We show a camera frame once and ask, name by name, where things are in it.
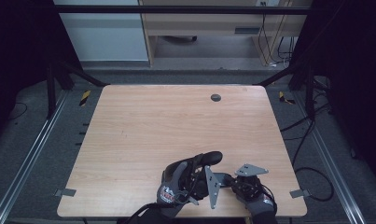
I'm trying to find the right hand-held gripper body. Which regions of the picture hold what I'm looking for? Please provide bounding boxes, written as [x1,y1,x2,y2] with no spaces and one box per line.
[231,163,270,200]

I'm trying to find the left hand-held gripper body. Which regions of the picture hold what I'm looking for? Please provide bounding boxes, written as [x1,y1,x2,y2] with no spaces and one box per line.
[179,158,221,210]

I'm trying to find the person's right hand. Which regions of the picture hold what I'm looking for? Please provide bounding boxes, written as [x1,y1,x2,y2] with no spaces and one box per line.
[236,186,278,217]

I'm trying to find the yellow black striped tape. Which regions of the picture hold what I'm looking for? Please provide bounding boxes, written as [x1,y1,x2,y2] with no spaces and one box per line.
[78,90,92,107]
[278,91,297,105]

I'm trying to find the dark curtain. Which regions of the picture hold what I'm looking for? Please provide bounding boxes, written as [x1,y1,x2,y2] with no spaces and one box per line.
[290,0,376,183]
[0,0,83,147]

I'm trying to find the white cabinet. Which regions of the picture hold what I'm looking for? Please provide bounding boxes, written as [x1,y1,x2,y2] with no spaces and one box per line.
[53,0,149,63]

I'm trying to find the grey metal table bracket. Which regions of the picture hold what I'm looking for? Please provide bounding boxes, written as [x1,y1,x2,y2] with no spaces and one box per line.
[289,189,312,199]
[53,188,77,198]

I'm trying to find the black floor cables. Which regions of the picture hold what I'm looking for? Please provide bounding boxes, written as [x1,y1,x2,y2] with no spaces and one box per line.
[280,76,333,164]

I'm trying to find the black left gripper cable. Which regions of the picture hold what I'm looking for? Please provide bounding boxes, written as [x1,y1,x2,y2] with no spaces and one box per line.
[126,203,161,224]

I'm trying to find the aluminium floor rail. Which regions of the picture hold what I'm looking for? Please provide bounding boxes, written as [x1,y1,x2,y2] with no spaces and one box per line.
[0,90,70,224]
[292,92,368,224]

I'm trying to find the black looped cable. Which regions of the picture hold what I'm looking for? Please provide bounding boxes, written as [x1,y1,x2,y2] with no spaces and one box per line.
[294,166,335,202]

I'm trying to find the black frame strut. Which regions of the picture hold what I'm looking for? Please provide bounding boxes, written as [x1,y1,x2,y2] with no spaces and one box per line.
[46,60,111,119]
[253,62,316,119]

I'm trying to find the hanging desk cables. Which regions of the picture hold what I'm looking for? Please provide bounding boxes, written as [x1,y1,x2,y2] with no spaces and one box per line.
[258,1,295,68]

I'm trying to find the black horizontal frame bar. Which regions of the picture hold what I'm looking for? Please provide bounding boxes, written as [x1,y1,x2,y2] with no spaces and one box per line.
[53,4,314,15]

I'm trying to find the thin black floor cable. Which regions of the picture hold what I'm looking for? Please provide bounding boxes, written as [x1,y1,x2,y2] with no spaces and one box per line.
[6,102,29,121]

